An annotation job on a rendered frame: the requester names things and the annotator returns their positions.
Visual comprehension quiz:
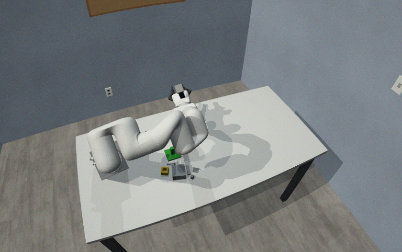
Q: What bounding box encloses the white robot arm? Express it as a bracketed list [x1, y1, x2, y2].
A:
[87, 103, 209, 173]

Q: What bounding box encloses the yellow square nut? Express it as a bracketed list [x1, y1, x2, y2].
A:
[161, 167, 169, 175]

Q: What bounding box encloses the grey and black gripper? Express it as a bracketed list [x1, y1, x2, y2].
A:
[168, 85, 191, 107]

